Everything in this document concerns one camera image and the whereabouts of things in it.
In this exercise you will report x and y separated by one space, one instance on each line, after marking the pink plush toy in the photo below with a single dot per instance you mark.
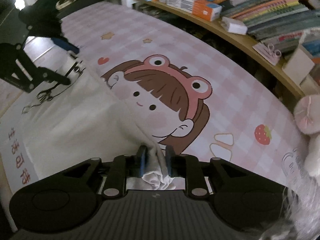
303 177

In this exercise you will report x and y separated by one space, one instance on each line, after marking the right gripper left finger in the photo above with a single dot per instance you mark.
117 173

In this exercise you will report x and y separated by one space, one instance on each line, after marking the orange white flat box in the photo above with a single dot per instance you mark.
201 8

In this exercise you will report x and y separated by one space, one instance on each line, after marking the row of books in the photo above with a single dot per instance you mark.
283 23

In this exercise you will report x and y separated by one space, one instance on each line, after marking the pink scissors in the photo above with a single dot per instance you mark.
271 54

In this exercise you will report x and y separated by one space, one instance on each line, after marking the beige pen holder box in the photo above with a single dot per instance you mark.
299 65

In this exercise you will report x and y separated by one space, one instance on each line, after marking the pink checkered cartoon bedsheet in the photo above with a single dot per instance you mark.
187 94

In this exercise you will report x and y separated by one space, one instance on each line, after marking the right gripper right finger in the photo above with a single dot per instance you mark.
187 167

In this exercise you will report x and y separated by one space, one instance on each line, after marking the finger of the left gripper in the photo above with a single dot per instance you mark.
63 43
49 75

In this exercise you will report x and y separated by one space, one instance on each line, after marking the white storage bag black zipper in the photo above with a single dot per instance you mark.
56 127

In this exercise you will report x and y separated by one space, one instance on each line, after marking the wooden bookshelf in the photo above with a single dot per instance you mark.
244 43

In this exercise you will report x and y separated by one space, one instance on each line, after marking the small white box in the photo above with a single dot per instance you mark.
233 26

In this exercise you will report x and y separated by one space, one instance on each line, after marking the white t-shirt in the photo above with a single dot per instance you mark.
156 175

